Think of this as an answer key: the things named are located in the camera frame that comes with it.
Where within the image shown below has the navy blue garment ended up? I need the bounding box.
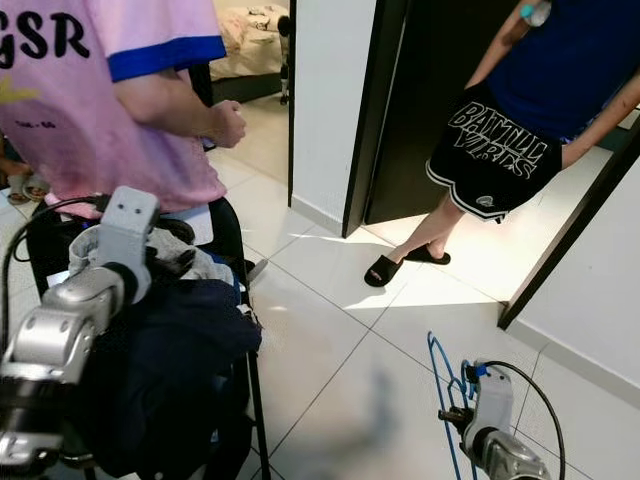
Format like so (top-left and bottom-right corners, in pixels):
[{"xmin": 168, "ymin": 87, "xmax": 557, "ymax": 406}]
[{"xmin": 95, "ymin": 278, "xmax": 264, "ymax": 479}]

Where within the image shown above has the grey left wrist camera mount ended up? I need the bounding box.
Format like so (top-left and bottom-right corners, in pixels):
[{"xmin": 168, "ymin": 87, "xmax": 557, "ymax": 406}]
[{"xmin": 100, "ymin": 186, "xmax": 161, "ymax": 276}]

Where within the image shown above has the black slide slipper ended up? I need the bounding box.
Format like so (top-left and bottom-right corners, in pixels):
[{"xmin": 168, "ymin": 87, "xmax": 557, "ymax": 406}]
[
  {"xmin": 403, "ymin": 246, "xmax": 452, "ymax": 267},
  {"xmin": 363, "ymin": 254, "xmax": 404, "ymax": 289}
]

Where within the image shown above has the person in blue shirt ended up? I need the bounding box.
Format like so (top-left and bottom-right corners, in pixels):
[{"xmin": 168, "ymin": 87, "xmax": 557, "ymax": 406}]
[{"xmin": 380, "ymin": 0, "xmax": 640, "ymax": 266}]

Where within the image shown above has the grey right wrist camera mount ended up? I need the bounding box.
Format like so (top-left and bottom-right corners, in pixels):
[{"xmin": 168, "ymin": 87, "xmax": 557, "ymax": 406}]
[{"xmin": 473, "ymin": 362, "xmax": 514, "ymax": 436}]

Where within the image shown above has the teal wristwatch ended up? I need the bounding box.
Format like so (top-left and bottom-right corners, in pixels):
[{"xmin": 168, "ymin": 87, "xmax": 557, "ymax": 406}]
[{"xmin": 520, "ymin": 0, "xmax": 553, "ymax": 28}]

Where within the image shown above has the floral bedding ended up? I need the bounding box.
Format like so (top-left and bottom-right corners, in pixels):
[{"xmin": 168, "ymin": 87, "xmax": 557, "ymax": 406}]
[{"xmin": 215, "ymin": 0, "xmax": 293, "ymax": 81}]

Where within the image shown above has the black door frame post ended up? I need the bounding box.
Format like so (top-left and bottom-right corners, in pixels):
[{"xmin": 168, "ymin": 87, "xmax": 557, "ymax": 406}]
[{"xmin": 497, "ymin": 120, "xmax": 640, "ymax": 331}]

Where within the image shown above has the black door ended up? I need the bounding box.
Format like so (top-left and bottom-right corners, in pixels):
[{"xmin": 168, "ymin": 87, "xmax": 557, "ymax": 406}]
[{"xmin": 342, "ymin": 0, "xmax": 531, "ymax": 239}]

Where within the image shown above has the person in grey sandals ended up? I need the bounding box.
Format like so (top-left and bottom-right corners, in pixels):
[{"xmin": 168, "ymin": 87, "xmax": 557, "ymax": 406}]
[{"xmin": 0, "ymin": 140, "xmax": 51, "ymax": 204}]

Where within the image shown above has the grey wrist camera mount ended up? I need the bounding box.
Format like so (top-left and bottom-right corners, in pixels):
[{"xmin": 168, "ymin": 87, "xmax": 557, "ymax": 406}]
[
  {"xmin": 100, "ymin": 186, "xmax": 161, "ymax": 276},
  {"xmin": 473, "ymin": 362, "xmax": 514, "ymax": 436}
]

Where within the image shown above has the grey crumpled garment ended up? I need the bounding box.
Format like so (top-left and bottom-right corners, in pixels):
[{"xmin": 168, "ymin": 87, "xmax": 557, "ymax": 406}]
[{"xmin": 70, "ymin": 222, "xmax": 231, "ymax": 286}]

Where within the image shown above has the person in pink shirt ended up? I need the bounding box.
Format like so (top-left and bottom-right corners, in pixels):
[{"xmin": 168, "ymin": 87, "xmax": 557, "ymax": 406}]
[{"xmin": 0, "ymin": 0, "xmax": 248, "ymax": 216}]

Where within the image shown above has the blue plastic hanger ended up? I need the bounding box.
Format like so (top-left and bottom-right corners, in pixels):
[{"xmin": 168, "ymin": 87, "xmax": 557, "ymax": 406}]
[{"xmin": 427, "ymin": 333, "xmax": 481, "ymax": 480}]

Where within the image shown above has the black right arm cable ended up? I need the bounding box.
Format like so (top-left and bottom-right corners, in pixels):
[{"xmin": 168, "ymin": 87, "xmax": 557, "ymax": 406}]
[{"xmin": 470, "ymin": 360, "xmax": 569, "ymax": 480}]

